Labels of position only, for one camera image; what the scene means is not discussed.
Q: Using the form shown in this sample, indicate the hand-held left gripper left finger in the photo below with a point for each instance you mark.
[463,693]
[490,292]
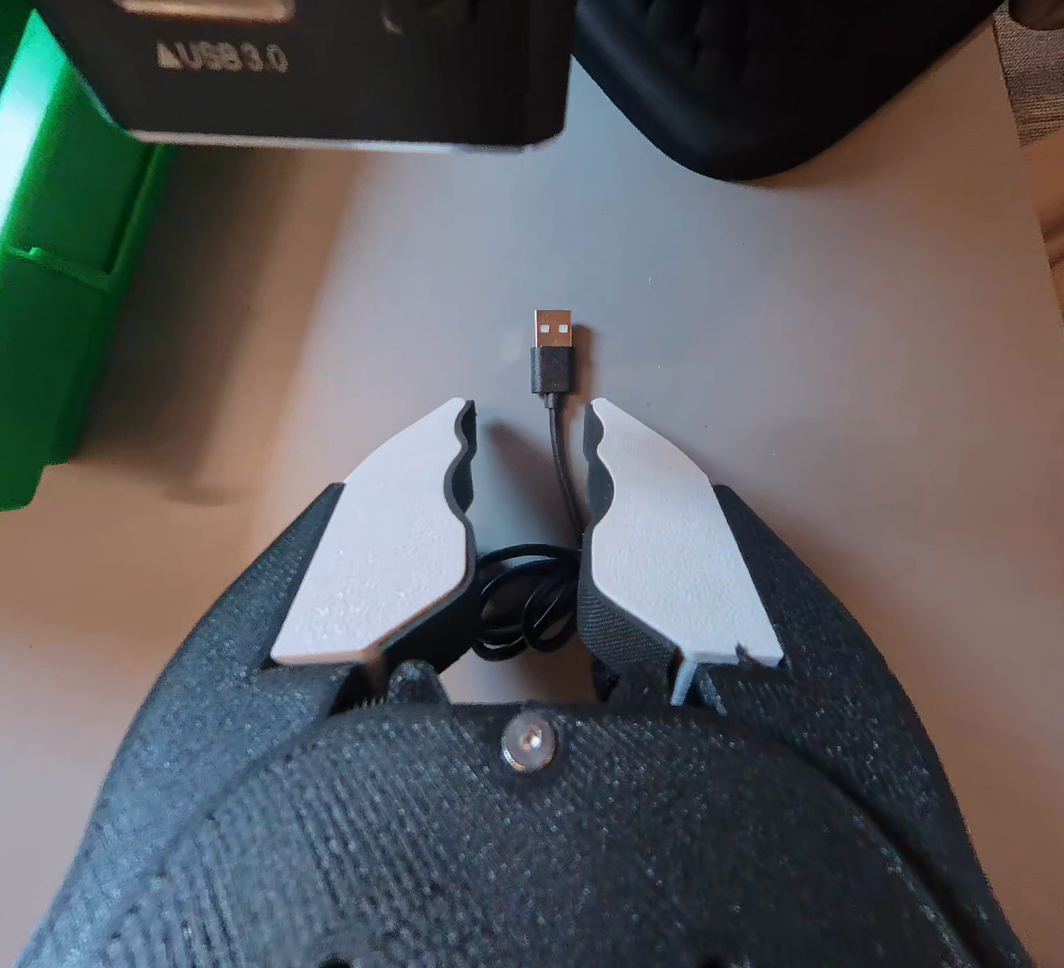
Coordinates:
[391,544]

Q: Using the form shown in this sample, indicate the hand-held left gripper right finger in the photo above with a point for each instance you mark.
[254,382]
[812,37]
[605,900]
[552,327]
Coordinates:
[673,544]

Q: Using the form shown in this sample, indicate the black multi-port usb hub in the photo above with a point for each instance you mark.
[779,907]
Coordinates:
[349,95]

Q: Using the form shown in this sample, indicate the green plastic bin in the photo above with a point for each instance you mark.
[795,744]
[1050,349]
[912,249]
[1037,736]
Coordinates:
[58,303]

